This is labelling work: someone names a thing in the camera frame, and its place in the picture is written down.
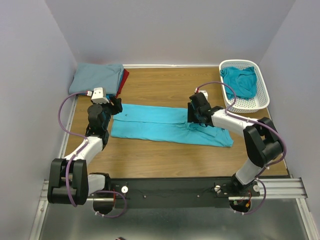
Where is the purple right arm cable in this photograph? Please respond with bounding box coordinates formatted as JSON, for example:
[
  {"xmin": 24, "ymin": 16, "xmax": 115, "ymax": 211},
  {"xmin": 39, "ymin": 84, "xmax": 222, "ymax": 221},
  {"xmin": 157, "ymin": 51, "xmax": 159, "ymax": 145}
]
[{"xmin": 197, "ymin": 81, "xmax": 288, "ymax": 176}]

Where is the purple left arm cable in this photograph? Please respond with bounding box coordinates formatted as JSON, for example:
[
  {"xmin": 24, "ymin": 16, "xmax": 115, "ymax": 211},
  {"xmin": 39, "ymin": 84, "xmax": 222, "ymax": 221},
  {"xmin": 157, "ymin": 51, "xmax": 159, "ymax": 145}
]
[{"xmin": 57, "ymin": 91, "xmax": 93, "ymax": 208}]

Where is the white perforated laundry basket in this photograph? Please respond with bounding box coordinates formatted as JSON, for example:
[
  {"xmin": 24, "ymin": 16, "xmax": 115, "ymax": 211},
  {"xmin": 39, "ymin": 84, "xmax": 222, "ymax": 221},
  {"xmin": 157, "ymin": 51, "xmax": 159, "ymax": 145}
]
[{"xmin": 219, "ymin": 59, "xmax": 270, "ymax": 114}]

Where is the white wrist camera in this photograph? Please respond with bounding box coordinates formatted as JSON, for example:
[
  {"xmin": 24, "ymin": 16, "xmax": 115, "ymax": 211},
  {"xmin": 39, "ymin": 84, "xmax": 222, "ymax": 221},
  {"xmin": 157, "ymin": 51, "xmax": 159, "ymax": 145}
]
[
  {"xmin": 195, "ymin": 88, "xmax": 209, "ymax": 100},
  {"xmin": 91, "ymin": 87, "xmax": 109, "ymax": 105}
]

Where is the folded grey-blue t-shirt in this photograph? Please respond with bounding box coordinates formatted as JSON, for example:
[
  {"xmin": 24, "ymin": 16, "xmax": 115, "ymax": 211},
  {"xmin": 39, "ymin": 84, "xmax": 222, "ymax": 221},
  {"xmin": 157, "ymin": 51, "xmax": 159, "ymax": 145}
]
[{"xmin": 68, "ymin": 63, "xmax": 125, "ymax": 96}]

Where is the bright cyan t-shirt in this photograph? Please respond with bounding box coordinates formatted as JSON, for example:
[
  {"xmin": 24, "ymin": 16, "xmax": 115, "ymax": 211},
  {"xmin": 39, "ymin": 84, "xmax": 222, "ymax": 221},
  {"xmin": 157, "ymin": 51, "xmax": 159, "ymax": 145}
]
[{"xmin": 111, "ymin": 104, "xmax": 234, "ymax": 148}]

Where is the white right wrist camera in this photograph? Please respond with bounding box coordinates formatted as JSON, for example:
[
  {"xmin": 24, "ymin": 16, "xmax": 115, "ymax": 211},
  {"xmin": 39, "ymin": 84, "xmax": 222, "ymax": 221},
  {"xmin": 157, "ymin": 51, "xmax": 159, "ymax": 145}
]
[{"xmin": 195, "ymin": 88, "xmax": 209, "ymax": 100}]

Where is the folded blue t-shirt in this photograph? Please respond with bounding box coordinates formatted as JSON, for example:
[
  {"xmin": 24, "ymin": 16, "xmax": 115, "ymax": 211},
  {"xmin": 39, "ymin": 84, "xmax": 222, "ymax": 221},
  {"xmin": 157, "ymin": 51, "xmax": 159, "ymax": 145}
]
[{"xmin": 106, "ymin": 94, "xmax": 117, "ymax": 99}]

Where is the teal t-shirt in basket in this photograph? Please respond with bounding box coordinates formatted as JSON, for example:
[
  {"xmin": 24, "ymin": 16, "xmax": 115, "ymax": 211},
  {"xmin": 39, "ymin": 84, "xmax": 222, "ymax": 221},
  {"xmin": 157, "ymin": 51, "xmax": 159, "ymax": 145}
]
[{"xmin": 220, "ymin": 66, "xmax": 257, "ymax": 100}]

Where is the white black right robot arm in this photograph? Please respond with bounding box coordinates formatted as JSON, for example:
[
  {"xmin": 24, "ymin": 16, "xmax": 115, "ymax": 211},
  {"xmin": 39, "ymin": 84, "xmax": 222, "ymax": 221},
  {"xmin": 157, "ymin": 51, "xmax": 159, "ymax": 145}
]
[{"xmin": 187, "ymin": 92, "xmax": 286, "ymax": 194}]

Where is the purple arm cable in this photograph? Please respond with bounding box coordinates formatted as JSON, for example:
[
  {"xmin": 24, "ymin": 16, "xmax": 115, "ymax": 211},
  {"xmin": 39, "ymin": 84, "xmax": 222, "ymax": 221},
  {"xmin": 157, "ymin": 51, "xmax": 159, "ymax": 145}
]
[
  {"xmin": 197, "ymin": 81, "xmax": 288, "ymax": 176},
  {"xmin": 57, "ymin": 91, "xmax": 93, "ymax": 208}
]

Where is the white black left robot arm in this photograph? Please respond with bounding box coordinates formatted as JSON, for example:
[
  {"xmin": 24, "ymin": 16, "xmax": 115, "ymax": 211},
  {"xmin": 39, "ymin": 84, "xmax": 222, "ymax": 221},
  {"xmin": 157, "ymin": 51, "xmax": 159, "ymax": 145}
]
[{"xmin": 47, "ymin": 96, "xmax": 123, "ymax": 207}]

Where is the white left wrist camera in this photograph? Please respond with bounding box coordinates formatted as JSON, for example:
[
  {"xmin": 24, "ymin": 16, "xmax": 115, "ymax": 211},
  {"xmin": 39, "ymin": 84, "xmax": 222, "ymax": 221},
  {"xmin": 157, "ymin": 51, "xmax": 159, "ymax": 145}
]
[{"xmin": 91, "ymin": 87, "xmax": 109, "ymax": 105}]

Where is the folded red t-shirt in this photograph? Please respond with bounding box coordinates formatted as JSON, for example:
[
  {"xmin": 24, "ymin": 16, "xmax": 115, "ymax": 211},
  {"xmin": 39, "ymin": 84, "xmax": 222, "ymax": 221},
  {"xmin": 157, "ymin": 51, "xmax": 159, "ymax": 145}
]
[{"xmin": 115, "ymin": 69, "xmax": 130, "ymax": 98}]

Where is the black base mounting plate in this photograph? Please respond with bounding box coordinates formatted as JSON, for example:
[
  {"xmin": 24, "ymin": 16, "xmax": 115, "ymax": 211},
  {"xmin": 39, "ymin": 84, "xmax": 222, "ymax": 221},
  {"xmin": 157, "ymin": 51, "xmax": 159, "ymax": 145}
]
[{"xmin": 89, "ymin": 177, "xmax": 260, "ymax": 216}]

